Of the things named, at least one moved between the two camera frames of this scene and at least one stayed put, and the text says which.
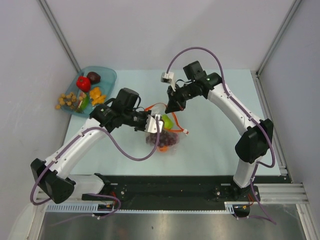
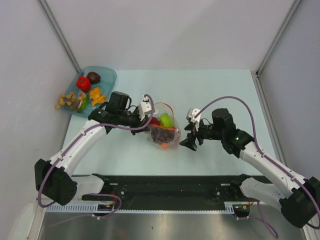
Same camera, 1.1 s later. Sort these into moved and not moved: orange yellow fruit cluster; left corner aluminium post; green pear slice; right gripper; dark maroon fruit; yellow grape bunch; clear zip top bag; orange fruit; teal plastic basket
Moved: clear zip top bag; right gripper; orange fruit
Not moved: orange yellow fruit cluster; dark maroon fruit; green pear slice; yellow grape bunch; teal plastic basket; left corner aluminium post
